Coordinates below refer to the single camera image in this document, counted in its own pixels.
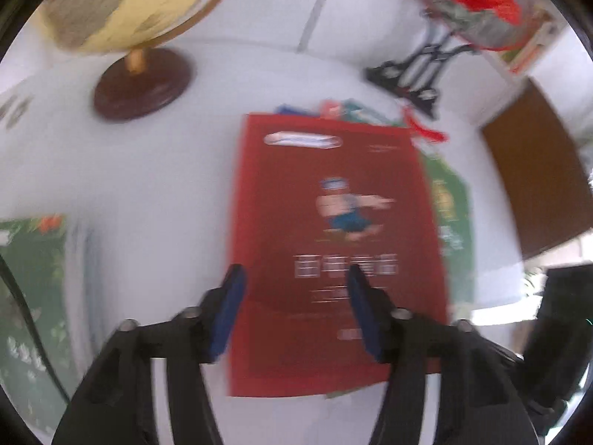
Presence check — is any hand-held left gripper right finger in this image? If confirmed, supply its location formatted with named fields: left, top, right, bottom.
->
left=347, top=263, right=540, bottom=445

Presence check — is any stack of thin paperback books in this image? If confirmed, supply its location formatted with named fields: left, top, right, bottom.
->
left=65, top=222, right=101, bottom=316

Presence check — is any green butterfly book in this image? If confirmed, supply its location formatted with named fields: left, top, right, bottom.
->
left=0, top=215, right=70, bottom=434

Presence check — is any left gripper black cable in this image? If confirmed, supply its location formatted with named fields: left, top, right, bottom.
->
left=0, top=257, right=71, bottom=402

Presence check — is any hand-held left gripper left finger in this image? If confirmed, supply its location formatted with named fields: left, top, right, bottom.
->
left=51, top=263, right=248, bottom=445

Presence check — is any brown wooden cabinet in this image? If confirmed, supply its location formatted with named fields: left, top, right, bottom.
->
left=481, top=78, right=593, bottom=260

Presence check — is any embroidered round fan on stand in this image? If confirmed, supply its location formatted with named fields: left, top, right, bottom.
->
left=365, top=0, right=555, bottom=119

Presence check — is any pile of children's books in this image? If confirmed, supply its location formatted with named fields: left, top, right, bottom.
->
left=273, top=98, right=478, bottom=399

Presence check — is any yellow desk globe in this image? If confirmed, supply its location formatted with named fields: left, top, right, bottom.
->
left=44, top=0, right=246, bottom=124

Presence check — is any red cartoon book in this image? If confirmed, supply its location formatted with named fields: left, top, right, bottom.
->
left=228, top=112, right=451, bottom=398

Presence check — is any leafy floor plant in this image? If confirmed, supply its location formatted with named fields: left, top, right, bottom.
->
left=523, top=266, right=546, bottom=297

